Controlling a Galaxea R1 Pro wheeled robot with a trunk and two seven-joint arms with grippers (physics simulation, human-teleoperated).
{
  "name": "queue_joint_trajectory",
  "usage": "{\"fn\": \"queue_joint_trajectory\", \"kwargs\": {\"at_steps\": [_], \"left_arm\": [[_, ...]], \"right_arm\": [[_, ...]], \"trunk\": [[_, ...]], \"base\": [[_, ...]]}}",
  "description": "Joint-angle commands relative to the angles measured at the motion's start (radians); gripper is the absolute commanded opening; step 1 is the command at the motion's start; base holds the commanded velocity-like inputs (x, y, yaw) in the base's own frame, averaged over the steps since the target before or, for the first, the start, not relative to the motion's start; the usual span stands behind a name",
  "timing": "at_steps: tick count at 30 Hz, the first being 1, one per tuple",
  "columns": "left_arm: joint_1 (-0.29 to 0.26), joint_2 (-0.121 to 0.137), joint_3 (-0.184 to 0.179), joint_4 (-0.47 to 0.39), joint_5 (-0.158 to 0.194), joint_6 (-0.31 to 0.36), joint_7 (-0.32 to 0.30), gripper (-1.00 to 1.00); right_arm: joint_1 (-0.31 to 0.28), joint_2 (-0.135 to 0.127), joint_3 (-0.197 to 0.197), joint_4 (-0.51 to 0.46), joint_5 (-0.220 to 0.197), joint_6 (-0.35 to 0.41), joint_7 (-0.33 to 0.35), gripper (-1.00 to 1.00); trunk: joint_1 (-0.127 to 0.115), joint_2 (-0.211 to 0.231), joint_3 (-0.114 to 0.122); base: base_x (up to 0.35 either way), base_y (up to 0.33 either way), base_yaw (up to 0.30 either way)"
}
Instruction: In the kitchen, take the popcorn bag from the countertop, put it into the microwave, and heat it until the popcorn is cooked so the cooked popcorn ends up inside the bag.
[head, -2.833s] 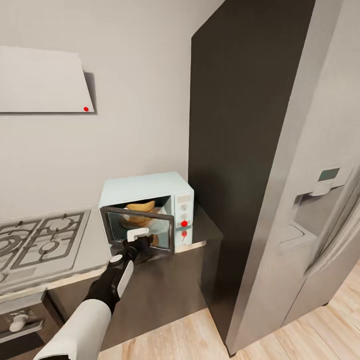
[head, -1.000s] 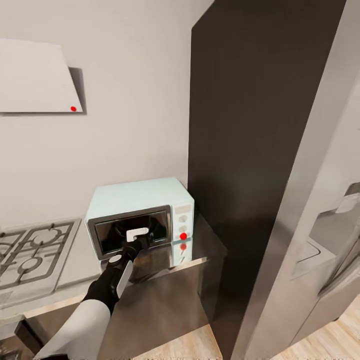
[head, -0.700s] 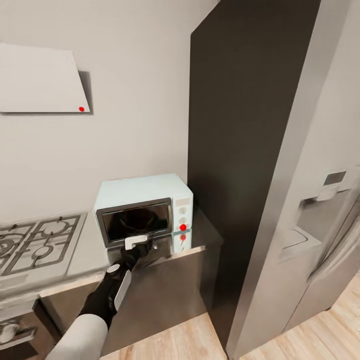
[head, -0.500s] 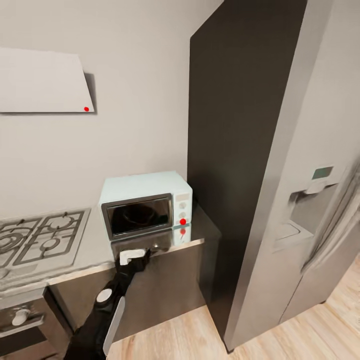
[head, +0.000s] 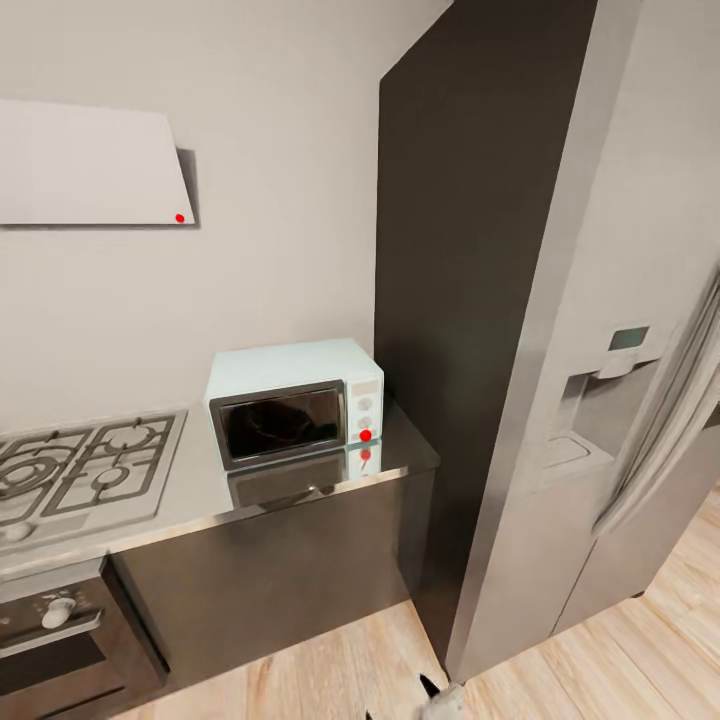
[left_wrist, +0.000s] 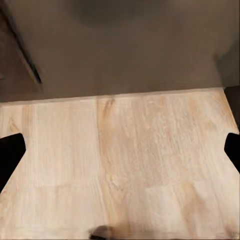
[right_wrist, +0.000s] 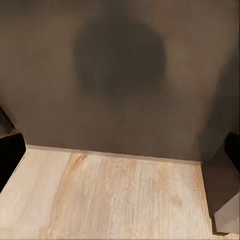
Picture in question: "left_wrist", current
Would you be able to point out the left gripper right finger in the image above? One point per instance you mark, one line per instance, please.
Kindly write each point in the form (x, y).
(232, 149)

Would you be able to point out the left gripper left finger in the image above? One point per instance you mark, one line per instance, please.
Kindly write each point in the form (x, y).
(12, 149)

